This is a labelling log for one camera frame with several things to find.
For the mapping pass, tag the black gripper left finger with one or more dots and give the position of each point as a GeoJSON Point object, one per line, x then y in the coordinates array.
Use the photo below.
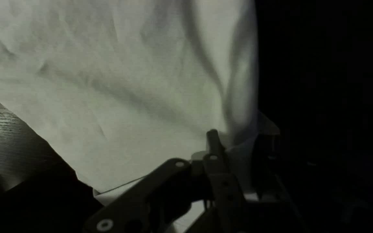
{"type": "Point", "coordinates": [149, 206]}

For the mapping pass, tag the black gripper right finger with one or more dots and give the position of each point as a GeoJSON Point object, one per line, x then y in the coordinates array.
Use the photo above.
{"type": "Point", "coordinates": [228, 205]}

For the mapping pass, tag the white cloth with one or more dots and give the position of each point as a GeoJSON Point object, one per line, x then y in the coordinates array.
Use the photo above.
{"type": "Point", "coordinates": [116, 87]}

